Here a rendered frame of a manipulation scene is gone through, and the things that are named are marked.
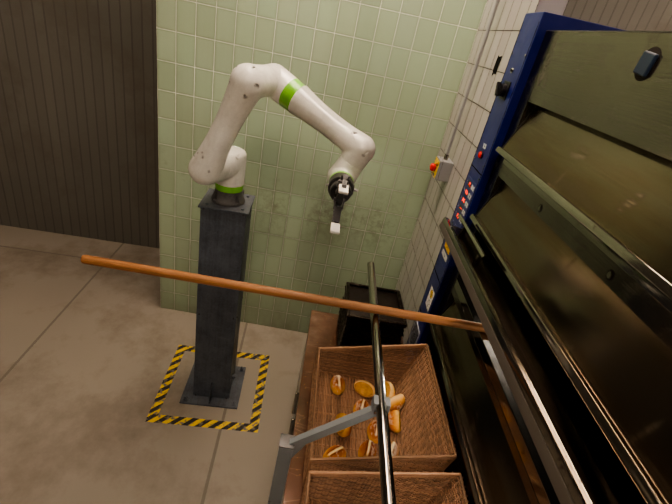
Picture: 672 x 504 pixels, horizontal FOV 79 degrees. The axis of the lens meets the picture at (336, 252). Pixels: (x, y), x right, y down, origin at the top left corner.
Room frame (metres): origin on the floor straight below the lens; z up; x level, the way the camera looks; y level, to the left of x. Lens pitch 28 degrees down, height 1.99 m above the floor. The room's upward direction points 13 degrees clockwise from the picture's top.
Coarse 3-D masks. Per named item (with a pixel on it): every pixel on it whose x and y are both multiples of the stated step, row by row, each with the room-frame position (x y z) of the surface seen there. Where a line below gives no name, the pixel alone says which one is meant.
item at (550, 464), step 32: (512, 288) 1.13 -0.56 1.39; (480, 320) 0.90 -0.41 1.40; (512, 320) 0.92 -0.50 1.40; (544, 352) 0.83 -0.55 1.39; (512, 384) 0.67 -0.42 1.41; (544, 384) 0.69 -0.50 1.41; (576, 416) 0.63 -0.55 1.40; (544, 448) 0.52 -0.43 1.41; (576, 448) 0.54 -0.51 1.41; (608, 448) 0.57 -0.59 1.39; (608, 480) 0.49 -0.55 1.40
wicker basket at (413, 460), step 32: (320, 352) 1.39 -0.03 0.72; (352, 352) 1.42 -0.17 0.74; (384, 352) 1.44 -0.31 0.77; (416, 352) 1.44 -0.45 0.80; (320, 384) 1.34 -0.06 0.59; (352, 384) 1.38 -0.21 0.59; (416, 384) 1.32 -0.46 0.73; (320, 416) 1.17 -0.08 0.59; (416, 416) 1.18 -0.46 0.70; (320, 448) 1.03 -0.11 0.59; (352, 448) 1.05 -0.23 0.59; (416, 448) 1.06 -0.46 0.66; (448, 448) 0.95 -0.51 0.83
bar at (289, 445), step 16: (368, 272) 1.41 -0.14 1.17; (384, 384) 0.83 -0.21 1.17; (384, 400) 0.77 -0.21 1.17; (352, 416) 0.77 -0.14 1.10; (368, 416) 0.76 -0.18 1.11; (384, 416) 0.72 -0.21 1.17; (304, 432) 0.77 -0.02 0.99; (320, 432) 0.75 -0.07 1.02; (384, 432) 0.67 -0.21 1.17; (288, 448) 0.74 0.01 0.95; (384, 448) 0.63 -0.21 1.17; (288, 464) 0.74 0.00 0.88; (384, 464) 0.59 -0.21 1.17; (272, 480) 0.74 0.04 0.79; (384, 480) 0.56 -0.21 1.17; (272, 496) 0.74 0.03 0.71; (384, 496) 0.52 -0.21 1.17
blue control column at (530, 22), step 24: (528, 24) 1.66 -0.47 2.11; (552, 24) 1.57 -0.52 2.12; (576, 24) 1.57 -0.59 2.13; (600, 24) 1.58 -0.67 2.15; (528, 48) 1.58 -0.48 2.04; (528, 72) 1.57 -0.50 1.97; (504, 120) 1.57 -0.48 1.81; (480, 144) 1.70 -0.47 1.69; (480, 168) 1.61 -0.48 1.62; (480, 192) 1.57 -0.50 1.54; (432, 312) 1.57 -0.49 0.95
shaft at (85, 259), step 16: (96, 256) 1.08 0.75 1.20; (144, 272) 1.07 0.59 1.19; (160, 272) 1.07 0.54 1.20; (176, 272) 1.08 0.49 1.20; (240, 288) 1.09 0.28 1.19; (256, 288) 1.10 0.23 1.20; (272, 288) 1.11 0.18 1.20; (336, 304) 1.11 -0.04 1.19; (352, 304) 1.12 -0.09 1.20; (368, 304) 1.13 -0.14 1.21; (416, 320) 1.13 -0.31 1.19; (432, 320) 1.14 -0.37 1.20; (448, 320) 1.15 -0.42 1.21; (464, 320) 1.16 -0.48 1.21
